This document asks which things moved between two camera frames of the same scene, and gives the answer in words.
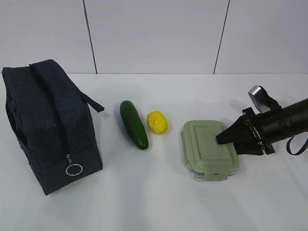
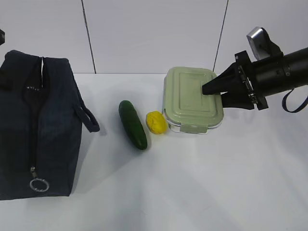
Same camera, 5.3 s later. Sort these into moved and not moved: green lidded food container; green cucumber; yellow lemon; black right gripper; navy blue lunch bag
Moved: black right gripper; navy blue lunch bag; green lidded food container
Not moved: green cucumber; yellow lemon
